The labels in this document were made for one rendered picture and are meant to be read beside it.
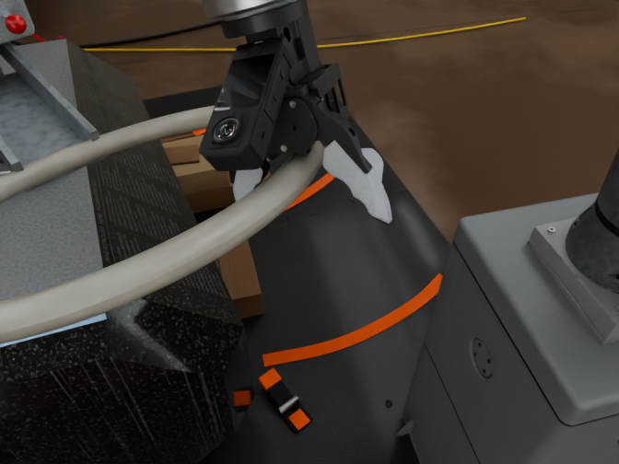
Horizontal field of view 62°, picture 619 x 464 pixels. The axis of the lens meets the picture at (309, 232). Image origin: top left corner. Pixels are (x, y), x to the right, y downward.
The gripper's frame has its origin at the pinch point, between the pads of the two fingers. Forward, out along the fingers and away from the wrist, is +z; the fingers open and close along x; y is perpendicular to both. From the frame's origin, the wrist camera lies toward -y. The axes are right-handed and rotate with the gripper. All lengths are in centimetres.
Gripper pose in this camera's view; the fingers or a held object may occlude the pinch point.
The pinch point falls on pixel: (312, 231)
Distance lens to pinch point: 50.0
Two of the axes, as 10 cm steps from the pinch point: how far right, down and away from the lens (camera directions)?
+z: 2.5, 8.5, 4.6
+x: -9.0, 0.3, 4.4
